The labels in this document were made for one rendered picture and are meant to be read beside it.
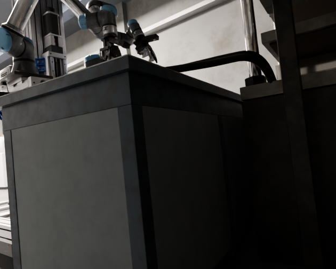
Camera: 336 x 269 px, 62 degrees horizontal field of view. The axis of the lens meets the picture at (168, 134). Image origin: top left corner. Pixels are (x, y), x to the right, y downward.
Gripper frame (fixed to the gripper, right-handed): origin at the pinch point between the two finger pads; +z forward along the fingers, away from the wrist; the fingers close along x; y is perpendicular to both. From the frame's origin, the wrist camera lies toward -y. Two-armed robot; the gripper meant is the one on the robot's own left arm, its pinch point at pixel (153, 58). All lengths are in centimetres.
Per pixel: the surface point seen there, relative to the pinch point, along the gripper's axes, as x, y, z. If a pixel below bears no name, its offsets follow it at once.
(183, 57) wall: -211, 28, -133
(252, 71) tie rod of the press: 13, -44, 52
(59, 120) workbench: 80, 12, 58
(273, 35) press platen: 10, -60, 42
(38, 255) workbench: 73, 47, 90
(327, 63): -27, -77, 55
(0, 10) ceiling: -91, 231, -353
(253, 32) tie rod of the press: 15, -54, 37
